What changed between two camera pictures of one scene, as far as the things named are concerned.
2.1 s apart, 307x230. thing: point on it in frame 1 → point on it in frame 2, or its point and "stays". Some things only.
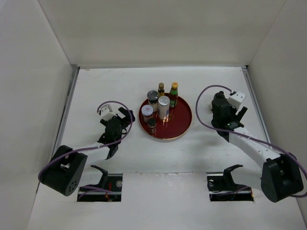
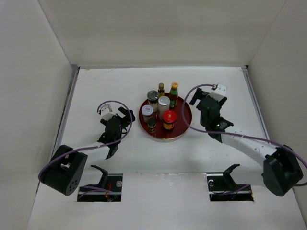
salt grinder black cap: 152,96 stays
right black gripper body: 233,111 → 221,102
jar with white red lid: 147,112 stays
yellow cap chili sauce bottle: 173,95 stays
